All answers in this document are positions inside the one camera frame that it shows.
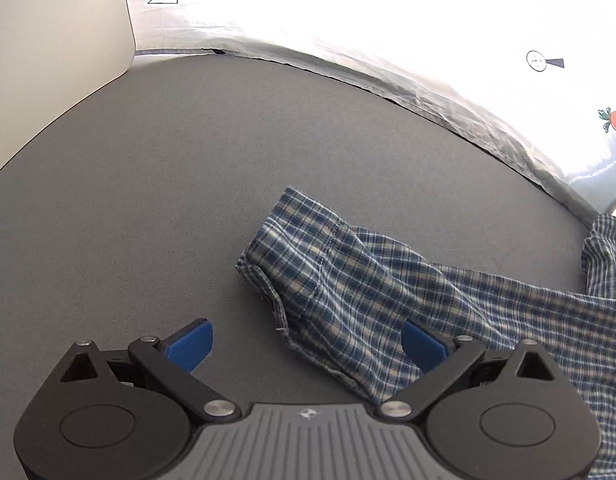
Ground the blue plaid shirt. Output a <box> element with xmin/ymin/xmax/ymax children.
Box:
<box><xmin>236</xmin><ymin>188</ymin><xmax>616</xmax><ymax>479</ymax></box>

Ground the white printed backdrop cloth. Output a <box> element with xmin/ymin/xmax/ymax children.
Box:
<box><xmin>126</xmin><ymin>0</ymin><xmax>616</xmax><ymax>220</ymax></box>

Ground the white rounded board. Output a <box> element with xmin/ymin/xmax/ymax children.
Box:
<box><xmin>0</xmin><ymin>0</ymin><xmax>135</xmax><ymax>170</ymax></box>

